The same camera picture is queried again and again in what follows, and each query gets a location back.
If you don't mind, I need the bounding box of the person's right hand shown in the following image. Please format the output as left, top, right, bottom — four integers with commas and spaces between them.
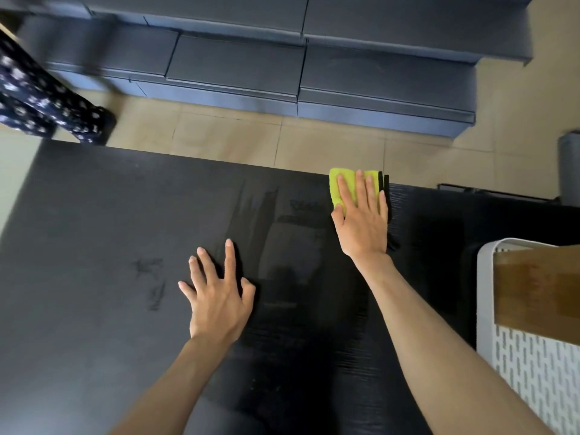
331, 169, 390, 259

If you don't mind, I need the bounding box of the person's left hand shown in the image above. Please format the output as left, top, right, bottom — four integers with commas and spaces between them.
178, 239, 256, 344

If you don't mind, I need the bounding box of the yellow-green cleaning cloth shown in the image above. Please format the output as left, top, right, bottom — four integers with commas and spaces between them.
329, 167, 389, 214

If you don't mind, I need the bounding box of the person's left forearm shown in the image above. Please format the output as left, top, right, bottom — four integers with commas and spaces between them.
108, 334, 234, 435

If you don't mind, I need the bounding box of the person's right forearm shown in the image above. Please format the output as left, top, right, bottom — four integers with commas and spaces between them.
351, 252, 556, 435

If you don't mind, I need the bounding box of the dark blue sofa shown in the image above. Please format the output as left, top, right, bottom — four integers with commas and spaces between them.
0, 0, 536, 139

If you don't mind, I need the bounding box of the brown wooden board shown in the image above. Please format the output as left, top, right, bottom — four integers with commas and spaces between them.
493, 244, 580, 346

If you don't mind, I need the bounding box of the grey bin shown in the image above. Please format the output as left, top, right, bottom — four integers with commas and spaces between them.
558, 130, 580, 208

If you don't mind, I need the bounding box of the dark floral fabric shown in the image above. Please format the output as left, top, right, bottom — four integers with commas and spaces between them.
0, 29, 116, 146

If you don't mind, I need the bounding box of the black metal frame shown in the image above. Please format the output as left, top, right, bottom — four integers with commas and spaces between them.
436, 183, 563, 205

